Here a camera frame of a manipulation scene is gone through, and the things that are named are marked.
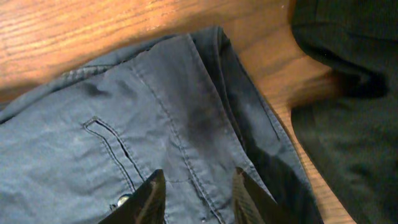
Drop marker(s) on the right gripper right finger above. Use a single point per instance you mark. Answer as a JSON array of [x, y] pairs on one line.
[[252, 205]]

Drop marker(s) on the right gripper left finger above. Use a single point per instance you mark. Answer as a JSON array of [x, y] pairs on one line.
[[145, 206]]

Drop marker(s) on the blue denim shorts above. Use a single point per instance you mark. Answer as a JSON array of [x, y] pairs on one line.
[[73, 150]]

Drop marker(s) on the black garment in pile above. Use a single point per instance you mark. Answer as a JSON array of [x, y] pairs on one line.
[[352, 140]]

